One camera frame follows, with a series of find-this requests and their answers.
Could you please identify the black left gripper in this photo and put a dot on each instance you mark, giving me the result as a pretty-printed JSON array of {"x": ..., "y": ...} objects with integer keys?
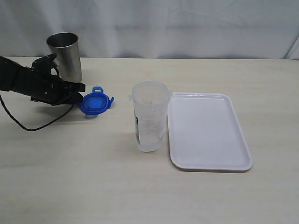
[{"x": 45, "y": 85}]

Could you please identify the blue container lid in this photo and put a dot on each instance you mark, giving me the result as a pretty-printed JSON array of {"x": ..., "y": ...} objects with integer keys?
[{"x": 95, "y": 103}]

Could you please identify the stainless steel cup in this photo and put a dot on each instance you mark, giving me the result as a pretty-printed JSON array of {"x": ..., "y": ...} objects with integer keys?
[{"x": 65, "y": 46}]

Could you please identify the clear plastic container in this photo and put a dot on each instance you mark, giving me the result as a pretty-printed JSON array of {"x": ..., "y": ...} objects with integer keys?
[{"x": 151, "y": 100}]

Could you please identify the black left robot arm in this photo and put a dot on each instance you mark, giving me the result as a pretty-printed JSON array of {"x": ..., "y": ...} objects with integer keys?
[{"x": 13, "y": 76}]

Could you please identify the white plastic tray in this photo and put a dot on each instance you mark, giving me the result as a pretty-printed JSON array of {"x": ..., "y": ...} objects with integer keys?
[{"x": 205, "y": 134}]

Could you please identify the white backdrop curtain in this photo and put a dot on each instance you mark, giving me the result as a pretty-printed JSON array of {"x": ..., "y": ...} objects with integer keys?
[{"x": 154, "y": 28}]

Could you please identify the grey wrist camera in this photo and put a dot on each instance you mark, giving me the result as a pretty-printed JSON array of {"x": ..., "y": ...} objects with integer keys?
[{"x": 45, "y": 64}]

